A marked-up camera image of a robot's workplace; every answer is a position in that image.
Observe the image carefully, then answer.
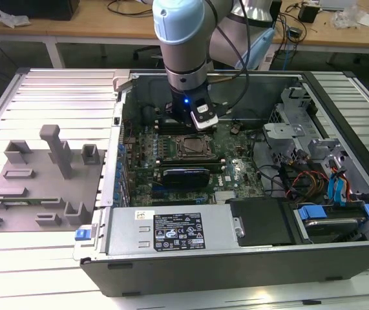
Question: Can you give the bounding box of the silver power supply unit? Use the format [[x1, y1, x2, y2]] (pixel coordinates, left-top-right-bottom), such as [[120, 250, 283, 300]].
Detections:
[[105, 206, 242, 256]]

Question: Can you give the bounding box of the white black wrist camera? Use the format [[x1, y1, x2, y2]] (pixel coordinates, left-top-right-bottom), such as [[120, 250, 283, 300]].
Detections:
[[190, 98, 220, 132]]

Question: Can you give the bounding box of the pale blue data wire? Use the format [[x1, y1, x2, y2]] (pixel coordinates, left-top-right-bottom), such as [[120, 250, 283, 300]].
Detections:
[[328, 170, 339, 207], [337, 167, 350, 207]]

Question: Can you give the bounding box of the silver chipset heatsink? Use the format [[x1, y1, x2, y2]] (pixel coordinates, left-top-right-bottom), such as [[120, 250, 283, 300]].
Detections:
[[215, 189, 238, 203]]

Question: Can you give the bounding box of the hard disk blue carrier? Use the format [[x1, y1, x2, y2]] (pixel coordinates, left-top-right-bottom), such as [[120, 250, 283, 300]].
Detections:
[[295, 203, 369, 245]]

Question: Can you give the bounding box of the CPU socket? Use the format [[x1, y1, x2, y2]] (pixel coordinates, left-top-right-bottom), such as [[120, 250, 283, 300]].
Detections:
[[174, 132, 216, 160]]

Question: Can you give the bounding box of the blue case latch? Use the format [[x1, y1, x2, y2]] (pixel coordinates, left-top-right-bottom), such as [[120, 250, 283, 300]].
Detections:
[[75, 227, 92, 242]]

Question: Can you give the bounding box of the long wooden desk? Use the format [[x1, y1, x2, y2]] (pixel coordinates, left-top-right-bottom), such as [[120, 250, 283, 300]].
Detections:
[[0, 0, 369, 68]]

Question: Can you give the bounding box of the clear plastic bag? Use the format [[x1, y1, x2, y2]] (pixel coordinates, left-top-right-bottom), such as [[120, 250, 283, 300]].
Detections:
[[331, 5, 361, 30]]

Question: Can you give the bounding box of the black power adapter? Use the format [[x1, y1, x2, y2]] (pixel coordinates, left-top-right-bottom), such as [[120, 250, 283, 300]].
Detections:
[[298, 5, 319, 23]]

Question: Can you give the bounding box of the crumpled white plastic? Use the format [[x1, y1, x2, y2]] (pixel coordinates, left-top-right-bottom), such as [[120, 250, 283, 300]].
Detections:
[[0, 8, 32, 28]]

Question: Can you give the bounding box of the coloured power wire bundle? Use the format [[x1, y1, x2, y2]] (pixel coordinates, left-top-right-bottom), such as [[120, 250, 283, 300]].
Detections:
[[280, 161, 330, 200]]

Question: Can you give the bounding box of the grey flat device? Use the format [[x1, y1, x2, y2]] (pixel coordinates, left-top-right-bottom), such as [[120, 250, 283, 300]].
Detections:
[[319, 0, 357, 11]]

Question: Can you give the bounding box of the black plastic shroud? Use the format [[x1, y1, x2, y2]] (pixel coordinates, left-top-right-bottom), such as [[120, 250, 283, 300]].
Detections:
[[226, 197, 297, 247]]

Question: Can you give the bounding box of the large black box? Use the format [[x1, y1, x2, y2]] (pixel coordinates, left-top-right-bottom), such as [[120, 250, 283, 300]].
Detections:
[[0, 0, 80, 20]]

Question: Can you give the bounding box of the silver metal drive cage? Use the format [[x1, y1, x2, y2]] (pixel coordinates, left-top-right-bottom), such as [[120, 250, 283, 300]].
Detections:
[[262, 79, 343, 162]]

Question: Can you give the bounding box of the green motherboard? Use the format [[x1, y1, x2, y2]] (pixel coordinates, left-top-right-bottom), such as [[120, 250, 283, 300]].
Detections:
[[121, 121, 269, 207]]

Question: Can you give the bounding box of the black graphics card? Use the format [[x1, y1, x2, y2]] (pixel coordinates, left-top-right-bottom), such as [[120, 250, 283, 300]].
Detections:
[[160, 164, 211, 190]]

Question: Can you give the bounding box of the copper coloured cable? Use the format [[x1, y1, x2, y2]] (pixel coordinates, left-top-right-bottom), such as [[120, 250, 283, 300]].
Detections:
[[208, 76, 237, 84]]

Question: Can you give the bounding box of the open dark PC case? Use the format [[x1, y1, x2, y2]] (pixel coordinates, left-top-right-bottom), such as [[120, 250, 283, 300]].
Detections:
[[73, 68, 369, 298]]

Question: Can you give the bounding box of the grey parts rack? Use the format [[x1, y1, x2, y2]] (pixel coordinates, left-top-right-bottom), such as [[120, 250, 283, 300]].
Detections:
[[0, 124, 107, 233]]

